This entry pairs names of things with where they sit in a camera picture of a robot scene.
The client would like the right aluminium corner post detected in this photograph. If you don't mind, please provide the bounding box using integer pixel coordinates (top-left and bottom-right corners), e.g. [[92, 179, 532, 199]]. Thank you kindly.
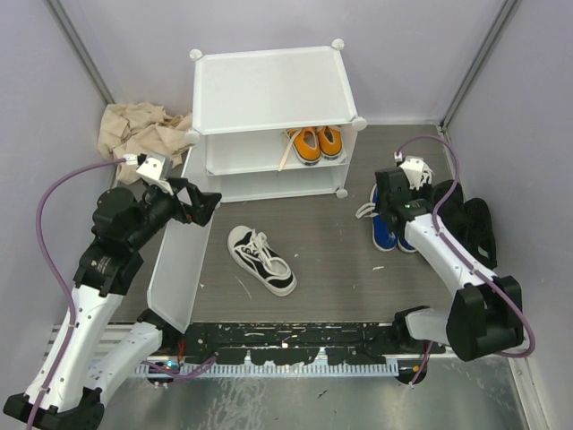
[[439, 0, 521, 132]]

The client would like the blue sneaker left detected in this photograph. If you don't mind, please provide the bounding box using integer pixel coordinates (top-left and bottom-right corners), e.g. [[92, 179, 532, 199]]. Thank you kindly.
[[370, 185, 398, 252]]

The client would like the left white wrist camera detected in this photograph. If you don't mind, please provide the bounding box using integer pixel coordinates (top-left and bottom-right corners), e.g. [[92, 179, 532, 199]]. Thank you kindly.
[[136, 152, 174, 195]]

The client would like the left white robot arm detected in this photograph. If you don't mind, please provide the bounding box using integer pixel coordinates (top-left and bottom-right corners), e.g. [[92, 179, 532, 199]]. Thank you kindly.
[[4, 178, 222, 429]]

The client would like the black shoe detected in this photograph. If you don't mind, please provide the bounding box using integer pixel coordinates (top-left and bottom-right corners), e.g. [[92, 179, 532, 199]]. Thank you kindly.
[[430, 179, 466, 241], [464, 197, 498, 270]]

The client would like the beige crumpled cloth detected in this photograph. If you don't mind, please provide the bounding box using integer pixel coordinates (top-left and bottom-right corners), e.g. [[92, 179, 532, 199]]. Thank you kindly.
[[98, 102, 192, 167]]

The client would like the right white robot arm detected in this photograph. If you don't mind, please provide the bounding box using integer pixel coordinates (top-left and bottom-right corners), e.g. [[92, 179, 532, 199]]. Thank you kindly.
[[375, 167, 527, 361]]

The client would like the black white sneaker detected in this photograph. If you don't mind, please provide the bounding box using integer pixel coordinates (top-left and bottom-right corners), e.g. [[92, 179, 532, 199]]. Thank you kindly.
[[355, 158, 433, 219], [227, 226, 297, 297]]

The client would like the blue sneaker right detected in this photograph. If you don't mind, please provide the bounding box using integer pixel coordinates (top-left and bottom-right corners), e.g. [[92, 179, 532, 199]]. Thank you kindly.
[[397, 236, 417, 254]]

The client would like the blue sneaker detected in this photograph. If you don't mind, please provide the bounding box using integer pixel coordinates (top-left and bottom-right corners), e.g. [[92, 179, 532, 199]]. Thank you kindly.
[[370, 185, 398, 252], [397, 236, 417, 254]]

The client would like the white cabinet door panel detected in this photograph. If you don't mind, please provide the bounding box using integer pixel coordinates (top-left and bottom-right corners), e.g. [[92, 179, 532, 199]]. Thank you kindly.
[[147, 191, 211, 333]]

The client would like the black shoe inner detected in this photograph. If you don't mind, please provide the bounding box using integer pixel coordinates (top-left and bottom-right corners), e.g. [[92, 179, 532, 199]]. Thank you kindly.
[[430, 179, 466, 241]]

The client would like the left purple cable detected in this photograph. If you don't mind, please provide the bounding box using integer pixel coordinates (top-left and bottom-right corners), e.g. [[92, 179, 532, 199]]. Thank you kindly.
[[24, 154, 138, 430]]

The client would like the aluminium corner post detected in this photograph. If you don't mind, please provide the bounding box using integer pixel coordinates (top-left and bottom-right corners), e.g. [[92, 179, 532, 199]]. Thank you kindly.
[[44, 0, 115, 104], [439, 0, 521, 132]]

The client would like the orange sneaker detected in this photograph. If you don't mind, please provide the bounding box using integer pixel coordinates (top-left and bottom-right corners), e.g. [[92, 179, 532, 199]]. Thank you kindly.
[[316, 125, 343, 159], [278, 127, 321, 171]]

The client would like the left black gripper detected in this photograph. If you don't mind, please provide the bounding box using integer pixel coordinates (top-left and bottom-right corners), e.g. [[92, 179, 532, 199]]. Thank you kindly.
[[129, 176, 220, 247]]

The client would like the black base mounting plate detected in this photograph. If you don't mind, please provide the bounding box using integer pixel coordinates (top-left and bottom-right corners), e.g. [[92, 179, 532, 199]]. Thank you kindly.
[[180, 322, 427, 366]]

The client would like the white plastic shoe cabinet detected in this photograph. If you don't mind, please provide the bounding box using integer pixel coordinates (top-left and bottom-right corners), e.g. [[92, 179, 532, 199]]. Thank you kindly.
[[182, 39, 367, 202]]

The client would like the left aluminium corner post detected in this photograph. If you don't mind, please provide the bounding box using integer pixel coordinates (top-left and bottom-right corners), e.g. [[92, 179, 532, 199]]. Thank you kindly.
[[44, 0, 115, 104]]

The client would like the white slotted cable duct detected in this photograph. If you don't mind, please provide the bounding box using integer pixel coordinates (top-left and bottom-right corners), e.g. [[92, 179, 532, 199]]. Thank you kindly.
[[133, 357, 399, 378]]

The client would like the black shoe outer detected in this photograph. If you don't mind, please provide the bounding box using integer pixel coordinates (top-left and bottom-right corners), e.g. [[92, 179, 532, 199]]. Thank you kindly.
[[464, 197, 498, 270]]

